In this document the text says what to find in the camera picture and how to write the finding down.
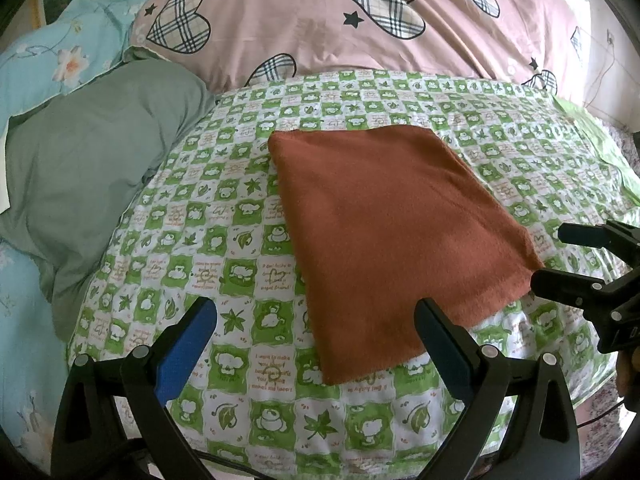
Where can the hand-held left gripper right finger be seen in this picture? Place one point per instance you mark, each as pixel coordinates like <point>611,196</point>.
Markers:
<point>445,355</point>

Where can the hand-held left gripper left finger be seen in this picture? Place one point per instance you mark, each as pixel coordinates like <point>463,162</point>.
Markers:
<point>182,355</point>

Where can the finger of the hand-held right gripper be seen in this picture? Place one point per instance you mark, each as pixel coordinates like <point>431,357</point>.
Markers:
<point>565,285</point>
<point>590,235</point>

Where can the rust brown knit sweater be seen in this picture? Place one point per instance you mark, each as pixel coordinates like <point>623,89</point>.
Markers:
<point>390,240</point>

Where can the person's right hand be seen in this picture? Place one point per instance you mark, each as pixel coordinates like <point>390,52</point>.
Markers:
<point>629,375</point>

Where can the light green cloth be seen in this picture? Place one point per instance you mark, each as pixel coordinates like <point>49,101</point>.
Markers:
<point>600,135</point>

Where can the green checkered printed bedsheet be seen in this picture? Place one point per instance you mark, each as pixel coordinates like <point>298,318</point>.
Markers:
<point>225,240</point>

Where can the light blue floral bedsheet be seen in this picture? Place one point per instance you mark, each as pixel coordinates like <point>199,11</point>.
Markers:
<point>25,360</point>

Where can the sage green pillow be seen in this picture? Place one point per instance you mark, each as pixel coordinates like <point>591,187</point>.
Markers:
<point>90,160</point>

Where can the pink heart print duvet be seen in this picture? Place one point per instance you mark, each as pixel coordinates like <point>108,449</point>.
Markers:
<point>300,5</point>

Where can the white wall socket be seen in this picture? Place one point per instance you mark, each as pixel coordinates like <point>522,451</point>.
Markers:
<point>610,37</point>

